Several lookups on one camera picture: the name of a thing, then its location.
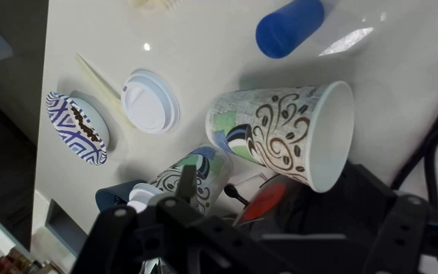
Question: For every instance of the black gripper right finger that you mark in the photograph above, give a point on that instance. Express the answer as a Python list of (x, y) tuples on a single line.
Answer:
[(366, 199)]

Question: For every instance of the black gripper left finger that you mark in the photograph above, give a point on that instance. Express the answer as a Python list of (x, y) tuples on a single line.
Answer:
[(188, 183)]

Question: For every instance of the lidded patterned paper cup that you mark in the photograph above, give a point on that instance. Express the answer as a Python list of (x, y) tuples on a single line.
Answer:
[(200, 177)]

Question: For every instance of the white plastic cup lid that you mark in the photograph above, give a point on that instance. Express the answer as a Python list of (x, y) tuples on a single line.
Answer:
[(150, 103)]

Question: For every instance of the blue patterned paper plate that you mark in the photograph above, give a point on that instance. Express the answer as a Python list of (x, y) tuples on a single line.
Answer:
[(80, 127)]

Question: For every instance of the blue plastic cylinder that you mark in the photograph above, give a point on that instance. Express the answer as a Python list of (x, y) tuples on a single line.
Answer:
[(281, 33)]

